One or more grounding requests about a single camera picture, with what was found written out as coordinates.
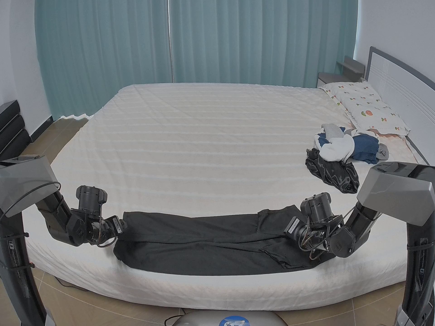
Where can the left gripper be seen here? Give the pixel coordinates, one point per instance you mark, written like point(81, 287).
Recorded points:
point(114, 229)

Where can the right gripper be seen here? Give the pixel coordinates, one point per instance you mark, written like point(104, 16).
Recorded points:
point(295, 229)

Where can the black T-shirt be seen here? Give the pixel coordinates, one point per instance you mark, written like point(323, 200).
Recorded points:
point(210, 243)

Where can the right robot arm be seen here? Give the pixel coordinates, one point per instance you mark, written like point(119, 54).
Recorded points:
point(397, 192)

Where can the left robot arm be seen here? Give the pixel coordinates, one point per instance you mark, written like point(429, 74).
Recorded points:
point(27, 178)

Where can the pile of clothes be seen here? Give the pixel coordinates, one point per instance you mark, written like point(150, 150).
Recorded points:
point(336, 155)

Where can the bed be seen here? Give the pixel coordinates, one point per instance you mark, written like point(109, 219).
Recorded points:
point(204, 131)

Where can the white printed pillow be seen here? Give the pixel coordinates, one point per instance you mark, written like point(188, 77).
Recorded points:
point(367, 107)

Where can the black chest of drawers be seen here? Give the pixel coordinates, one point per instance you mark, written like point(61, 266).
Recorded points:
point(12, 131)

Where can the grey bedside table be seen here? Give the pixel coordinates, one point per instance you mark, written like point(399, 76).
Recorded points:
point(350, 68)

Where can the blue-green curtain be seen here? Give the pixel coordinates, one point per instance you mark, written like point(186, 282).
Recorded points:
point(265, 29)
point(102, 46)

